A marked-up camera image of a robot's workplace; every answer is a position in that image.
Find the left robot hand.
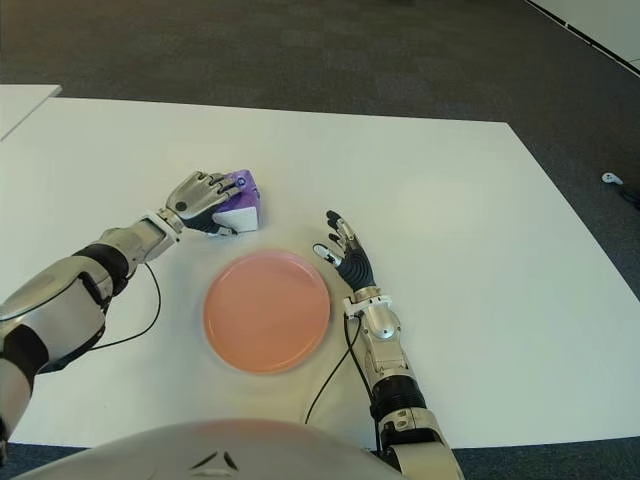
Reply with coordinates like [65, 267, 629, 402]
[163, 170, 246, 239]

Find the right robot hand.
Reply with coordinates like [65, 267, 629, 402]
[312, 209, 379, 291]

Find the purple tissue paper pack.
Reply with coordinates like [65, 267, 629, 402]
[209, 168, 264, 236]

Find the pink round plate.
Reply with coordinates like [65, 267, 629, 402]
[202, 249, 332, 375]

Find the white neighbouring table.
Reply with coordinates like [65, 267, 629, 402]
[0, 83, 62, 141]

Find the silver robot torso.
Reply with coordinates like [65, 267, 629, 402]
[9, 418, 401, 480]

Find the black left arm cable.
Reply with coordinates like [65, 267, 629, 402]
[89, 262, 162, 351]

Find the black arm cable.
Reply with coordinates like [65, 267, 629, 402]
[89, 262, 162, 351]
[303, 312, 366, 425]

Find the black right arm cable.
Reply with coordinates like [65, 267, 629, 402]
[303, 312, 366, 425]

